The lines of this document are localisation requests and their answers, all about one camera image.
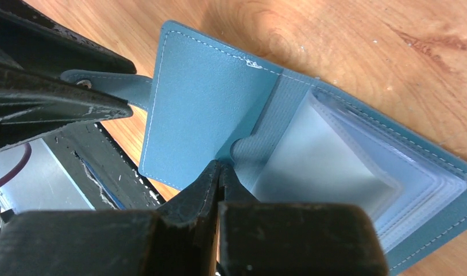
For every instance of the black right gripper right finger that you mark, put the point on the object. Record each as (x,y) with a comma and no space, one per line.
(293,238)

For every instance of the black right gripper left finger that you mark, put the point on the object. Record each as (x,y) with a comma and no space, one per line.
(177,238)

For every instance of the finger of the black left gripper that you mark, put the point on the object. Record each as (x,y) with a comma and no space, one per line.
(37,43)
(33,106)

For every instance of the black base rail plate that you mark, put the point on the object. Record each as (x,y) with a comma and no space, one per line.
(100,168)

